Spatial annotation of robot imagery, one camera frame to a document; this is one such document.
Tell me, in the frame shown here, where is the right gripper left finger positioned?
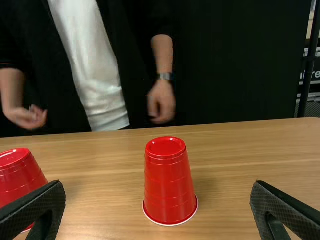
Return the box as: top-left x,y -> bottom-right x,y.
0,180 -> 67,240

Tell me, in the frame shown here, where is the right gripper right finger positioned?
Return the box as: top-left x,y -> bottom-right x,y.
249,180 -> 320,240

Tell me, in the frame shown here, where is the red cup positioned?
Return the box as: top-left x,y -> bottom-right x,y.
0,147 -> 49,234
142,136 -> 199,227

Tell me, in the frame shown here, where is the person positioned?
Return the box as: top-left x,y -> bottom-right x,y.
0,0 -> 177,133

